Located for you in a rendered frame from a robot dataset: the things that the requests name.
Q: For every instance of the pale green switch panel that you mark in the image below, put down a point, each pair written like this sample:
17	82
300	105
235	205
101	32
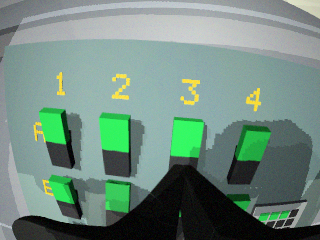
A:
95	125

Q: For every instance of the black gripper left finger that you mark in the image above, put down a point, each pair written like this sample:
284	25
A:
154	219

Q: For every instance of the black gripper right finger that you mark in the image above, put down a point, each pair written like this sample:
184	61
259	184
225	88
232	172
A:
209	215

